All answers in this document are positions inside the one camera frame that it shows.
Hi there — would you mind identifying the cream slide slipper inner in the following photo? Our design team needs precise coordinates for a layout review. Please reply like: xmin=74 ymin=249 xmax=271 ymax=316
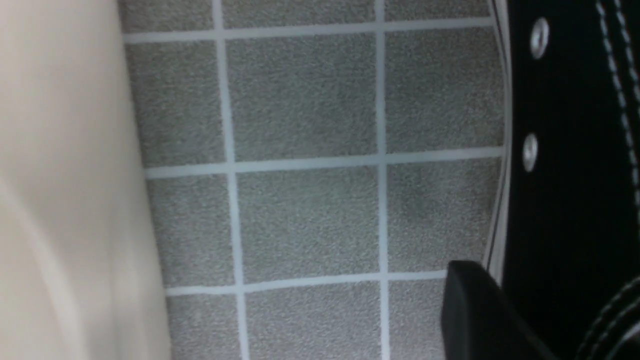
xmin=0 ymin=0 xmax=172 ymax=360

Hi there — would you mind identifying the grey checked tablecloth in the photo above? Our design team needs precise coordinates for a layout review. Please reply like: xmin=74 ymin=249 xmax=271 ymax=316
xmin=118 ymin=0 xmax=505 ymax=360

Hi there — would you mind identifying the black canvas sneaker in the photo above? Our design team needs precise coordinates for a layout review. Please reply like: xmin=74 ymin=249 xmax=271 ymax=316
xmin=490 ymin=0 xmax=639 ymax=360

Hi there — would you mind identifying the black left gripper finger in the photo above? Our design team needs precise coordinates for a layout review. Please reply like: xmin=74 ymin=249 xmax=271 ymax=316
xmin=440 ymin=260 xmax=557 ymax=360

